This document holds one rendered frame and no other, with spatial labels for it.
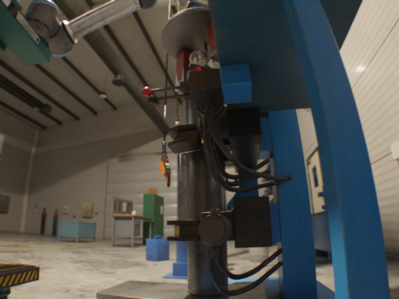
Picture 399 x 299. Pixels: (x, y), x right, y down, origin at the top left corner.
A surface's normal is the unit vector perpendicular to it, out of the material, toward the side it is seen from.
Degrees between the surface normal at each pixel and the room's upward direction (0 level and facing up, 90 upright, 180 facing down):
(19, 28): 180
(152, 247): 90
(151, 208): 90
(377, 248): 90
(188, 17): 180
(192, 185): 90
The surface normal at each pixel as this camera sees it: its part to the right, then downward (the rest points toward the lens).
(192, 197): -0.69, -0.22
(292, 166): -0.19, -0.31
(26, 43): 0.02, 0.95
